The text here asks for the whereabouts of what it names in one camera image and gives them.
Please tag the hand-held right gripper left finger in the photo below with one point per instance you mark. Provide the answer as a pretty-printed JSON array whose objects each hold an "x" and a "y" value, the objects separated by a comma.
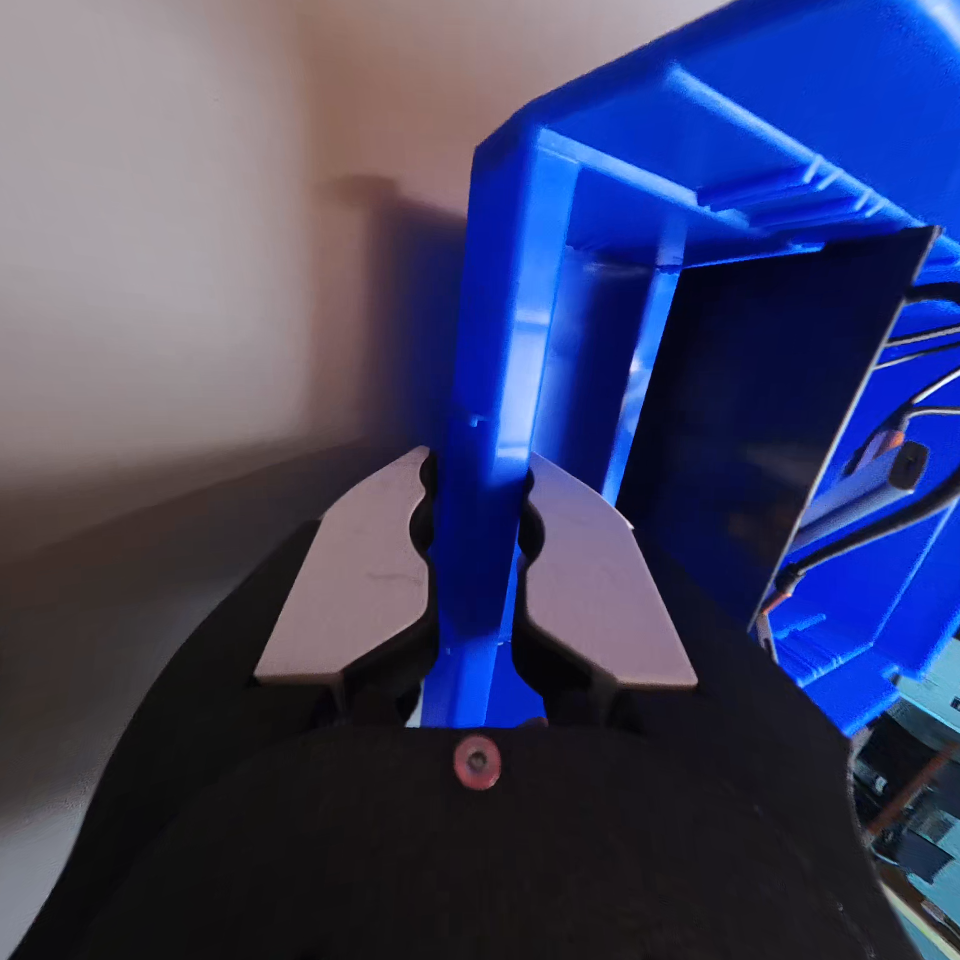
[{"x": 352, "y": 577}]

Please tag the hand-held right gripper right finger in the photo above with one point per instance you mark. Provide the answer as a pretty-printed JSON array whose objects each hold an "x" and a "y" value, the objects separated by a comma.
[{"x": 600, "y": 592}]

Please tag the blue plastic bin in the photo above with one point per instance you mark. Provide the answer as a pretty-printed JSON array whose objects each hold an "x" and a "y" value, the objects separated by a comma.
[{"x": 510, "y": 300}]

